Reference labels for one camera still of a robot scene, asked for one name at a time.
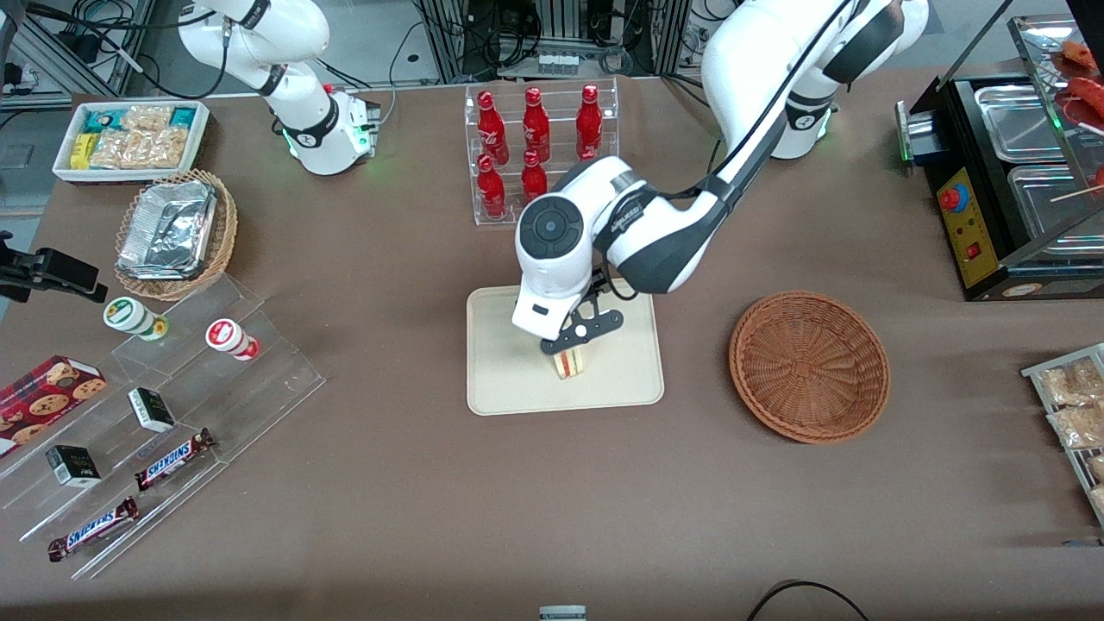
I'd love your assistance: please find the beige plastic tray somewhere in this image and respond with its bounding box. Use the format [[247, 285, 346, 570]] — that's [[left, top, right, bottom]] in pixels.
[[467, 277, 665, 417]]

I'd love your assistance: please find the round brown wicker basket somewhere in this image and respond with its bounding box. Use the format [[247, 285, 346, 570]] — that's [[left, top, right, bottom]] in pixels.
[[729, 291, 891, 445]]

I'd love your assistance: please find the light wicker basket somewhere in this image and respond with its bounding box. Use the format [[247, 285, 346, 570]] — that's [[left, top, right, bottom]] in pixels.
[[114, 168, 239, 302]]

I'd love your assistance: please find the clear acrylic bottle rack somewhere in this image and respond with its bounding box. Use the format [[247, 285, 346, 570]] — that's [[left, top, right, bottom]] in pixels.
[[464, 78, 620, 227]]

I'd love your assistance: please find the red cola bottle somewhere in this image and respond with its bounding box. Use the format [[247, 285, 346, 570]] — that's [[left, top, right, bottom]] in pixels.
[[476, 154, 507, 219], [575, 84, 603, 160], [477, 90, 510, 165], [520, 149, 549, 204], [521, 86, 551, 163]]

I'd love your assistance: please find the aluminium equipment rack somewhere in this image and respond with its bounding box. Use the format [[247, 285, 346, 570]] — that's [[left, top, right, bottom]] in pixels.
[[414, 0, 691, 80]]

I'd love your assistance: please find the clear acrylic stepped stand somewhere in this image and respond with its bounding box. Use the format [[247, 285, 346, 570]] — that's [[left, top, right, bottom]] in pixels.
[[0, 274, 327, 580]]

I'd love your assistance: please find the red lid cup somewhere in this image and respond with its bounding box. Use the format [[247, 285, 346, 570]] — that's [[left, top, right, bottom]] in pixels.
[[204, 318, 260, 361]]

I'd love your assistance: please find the white snack box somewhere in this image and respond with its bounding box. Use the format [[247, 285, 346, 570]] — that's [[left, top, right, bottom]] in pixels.
[[52, 100, 210, 185]]

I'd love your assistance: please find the silver foil container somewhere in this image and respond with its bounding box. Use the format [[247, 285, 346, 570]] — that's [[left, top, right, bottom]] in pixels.
[[116, 181, 218, 281]]

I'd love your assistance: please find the Snickers chocolate bar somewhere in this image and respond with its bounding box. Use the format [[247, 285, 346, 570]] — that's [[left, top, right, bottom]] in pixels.
[[47, 496, 141, 563], [134, 429, 216, 492]]

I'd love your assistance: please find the small black box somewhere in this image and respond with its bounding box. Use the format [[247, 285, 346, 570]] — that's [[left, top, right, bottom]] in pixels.
[[128, 387, 177, 434], [45, 445, 102, 489]]

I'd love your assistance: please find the green lid cup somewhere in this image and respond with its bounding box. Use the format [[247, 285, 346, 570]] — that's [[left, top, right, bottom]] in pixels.
[[103, 296, 169, 342]]

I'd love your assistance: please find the black food warmer machine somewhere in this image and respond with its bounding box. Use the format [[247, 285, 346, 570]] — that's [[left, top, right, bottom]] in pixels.
[[894, 13, 1104, 303]]

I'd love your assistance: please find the clear bag of peanuts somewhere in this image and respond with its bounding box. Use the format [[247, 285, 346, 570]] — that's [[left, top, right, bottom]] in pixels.
[[90, 128, 188, 170], [121, 104, 174, 135]]

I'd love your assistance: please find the red cookie box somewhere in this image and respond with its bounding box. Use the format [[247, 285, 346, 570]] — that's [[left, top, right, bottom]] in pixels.
[[0, 355, 109, 458]]

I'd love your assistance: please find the steel warmer pan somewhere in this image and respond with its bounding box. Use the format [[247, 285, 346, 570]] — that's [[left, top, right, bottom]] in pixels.
[[973, 83, 1072, 165], [1007, 164, 1104, 253]]

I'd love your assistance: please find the clear bag of snacks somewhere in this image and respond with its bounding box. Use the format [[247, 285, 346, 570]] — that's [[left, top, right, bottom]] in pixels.
[[1048, 404, 1104, 449], [1039, 358, 1104, 406]]

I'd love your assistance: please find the wrist camera with black bracket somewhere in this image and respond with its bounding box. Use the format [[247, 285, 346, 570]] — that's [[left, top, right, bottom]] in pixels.
[[541, 272, 624, 357]]

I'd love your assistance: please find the black cable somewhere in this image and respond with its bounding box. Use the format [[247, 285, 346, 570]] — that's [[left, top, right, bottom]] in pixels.
[[746, 580, 870, 621]]

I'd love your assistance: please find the black camera clamp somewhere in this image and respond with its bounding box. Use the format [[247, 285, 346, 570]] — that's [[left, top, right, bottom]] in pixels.
[[0, 231, 109, 304]]

